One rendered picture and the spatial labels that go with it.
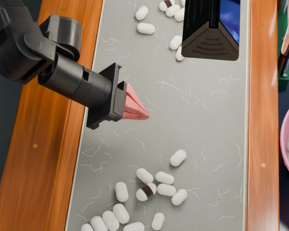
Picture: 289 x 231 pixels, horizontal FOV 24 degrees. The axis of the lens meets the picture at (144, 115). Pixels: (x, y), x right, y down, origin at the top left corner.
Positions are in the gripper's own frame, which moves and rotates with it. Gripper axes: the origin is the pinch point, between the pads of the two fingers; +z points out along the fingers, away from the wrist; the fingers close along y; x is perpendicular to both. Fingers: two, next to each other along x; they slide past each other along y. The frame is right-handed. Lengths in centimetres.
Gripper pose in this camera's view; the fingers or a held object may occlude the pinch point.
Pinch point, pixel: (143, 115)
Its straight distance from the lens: 114.1
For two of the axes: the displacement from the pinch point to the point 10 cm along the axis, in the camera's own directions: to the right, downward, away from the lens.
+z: 7.7, 3.8, 5.2
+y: 0.8, -8.5, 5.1
